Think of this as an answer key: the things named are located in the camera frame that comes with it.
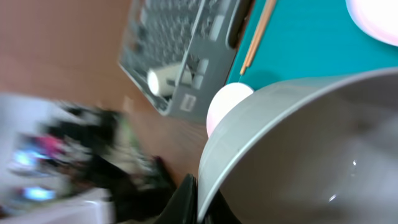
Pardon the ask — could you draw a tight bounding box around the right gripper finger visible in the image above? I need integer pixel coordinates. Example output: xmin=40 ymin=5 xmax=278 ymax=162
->
xmin=154 ymin=174 xmax=241 ymax=224

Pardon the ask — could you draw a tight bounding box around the white cup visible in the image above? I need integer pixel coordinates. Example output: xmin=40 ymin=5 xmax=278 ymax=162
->
xmin=147 ymin=63 xmax=182 ymax=96

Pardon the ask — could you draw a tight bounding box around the grey bowl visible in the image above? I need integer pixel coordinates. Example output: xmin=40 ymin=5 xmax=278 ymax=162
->
xmin=197 ymin=68 xmax=397 ymax=223

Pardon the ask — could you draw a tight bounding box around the small white pink bowl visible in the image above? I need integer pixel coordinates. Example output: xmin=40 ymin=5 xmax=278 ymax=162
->
xmin=206 ymin=83 xmax=254 ymax=137

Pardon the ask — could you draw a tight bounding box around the grey dish rack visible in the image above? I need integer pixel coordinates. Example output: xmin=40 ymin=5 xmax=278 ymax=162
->
xmin=119 ymin=0 xmax=251 ymax=123

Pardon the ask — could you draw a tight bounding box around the right wooden chopstick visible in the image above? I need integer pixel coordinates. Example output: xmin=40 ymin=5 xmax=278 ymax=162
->
xmin=244 ymin=0 xmax=278 ymax=68

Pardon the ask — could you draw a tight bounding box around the wooden chopstick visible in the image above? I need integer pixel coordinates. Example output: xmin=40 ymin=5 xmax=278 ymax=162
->
xmin=244 ymin=0 xmax=278 ymax=68
xmin=239 ymin=0 xmax=274 ymax=76

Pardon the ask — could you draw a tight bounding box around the teal serving tray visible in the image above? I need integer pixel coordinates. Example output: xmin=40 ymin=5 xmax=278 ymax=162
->
xmin=228 ymin=0 xmax=397 ymax=90

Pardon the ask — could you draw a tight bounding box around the left wooden chopstick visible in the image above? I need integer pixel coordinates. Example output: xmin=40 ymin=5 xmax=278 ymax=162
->
xmin=239 ymin=0 xmax=274 ymax=76

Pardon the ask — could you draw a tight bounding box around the large white plate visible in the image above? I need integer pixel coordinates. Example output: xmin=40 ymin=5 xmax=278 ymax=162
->
xmin=345 ymin=0 xmax=397 ymax=47

